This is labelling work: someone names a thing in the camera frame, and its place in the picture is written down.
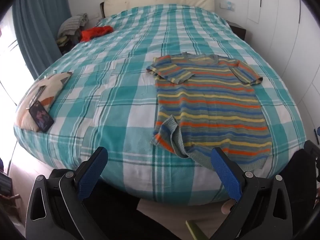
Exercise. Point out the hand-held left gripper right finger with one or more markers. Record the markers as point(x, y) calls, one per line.
point(226, 175)

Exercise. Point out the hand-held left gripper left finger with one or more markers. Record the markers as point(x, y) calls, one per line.
point(93, 172)

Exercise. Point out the striped knit shirt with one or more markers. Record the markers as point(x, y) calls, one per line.
point(212, 105)

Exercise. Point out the pile of clothes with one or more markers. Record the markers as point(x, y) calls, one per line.
point(72, 22)

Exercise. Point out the person's bare foot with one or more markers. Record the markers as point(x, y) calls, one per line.
point(227, 208)

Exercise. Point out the person's dark pants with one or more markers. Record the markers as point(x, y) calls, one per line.
point(112, 212)

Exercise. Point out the green slipper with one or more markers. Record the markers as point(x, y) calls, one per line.
point(196, 231)

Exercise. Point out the teal plaid bed blanket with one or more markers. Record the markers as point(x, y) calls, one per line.
point(112, 105)

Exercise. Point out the black smartphone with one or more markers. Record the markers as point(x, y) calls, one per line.
point(41, 116)

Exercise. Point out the patterned beige cushion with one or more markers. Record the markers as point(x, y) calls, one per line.
point(50, 87)

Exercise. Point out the eyeglasses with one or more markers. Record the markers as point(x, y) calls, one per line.
point(53, 71)

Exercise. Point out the white wardrobe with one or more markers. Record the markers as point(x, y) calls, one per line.
point(280, 30)

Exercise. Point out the red cloth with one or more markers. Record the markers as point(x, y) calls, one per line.
point(95, 32)

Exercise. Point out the dark nightstand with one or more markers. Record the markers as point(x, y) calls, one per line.
point(238, 30)

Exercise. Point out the teal curtain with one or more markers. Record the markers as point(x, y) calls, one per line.
point(35, 30)

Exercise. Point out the white wall socket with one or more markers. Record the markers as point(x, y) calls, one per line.
point(228, 6)

